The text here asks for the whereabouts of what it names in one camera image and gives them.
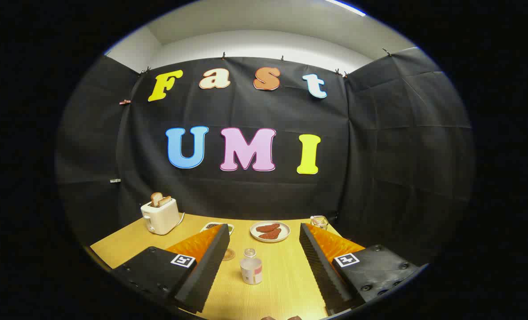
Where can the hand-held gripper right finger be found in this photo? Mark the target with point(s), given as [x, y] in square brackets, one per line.
[321, 275]

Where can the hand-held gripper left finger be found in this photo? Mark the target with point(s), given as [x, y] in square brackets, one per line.
[206, 275]

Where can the round wooden coaster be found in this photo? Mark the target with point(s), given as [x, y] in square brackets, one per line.
[229, 254]

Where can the clear juice bottle red label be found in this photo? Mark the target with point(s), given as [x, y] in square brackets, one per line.
[251, 269]

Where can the wooden table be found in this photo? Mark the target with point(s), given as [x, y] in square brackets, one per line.
[281, 284]

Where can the white divided snack tray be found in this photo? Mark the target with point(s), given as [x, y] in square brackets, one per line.
[210, 226]

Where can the white round plate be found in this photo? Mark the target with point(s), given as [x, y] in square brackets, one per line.
[286, 231]

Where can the red meat piece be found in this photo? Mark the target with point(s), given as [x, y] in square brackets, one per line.
[271, 234]
[268, 227]

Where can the white toaster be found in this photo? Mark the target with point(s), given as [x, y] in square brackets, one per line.
[161, 218]

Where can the toasted bread slice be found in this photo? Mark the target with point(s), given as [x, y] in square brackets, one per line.
[166, 200]
[156, 198]

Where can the black backdrop cloth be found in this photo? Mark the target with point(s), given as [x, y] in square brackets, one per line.
[246, 111]

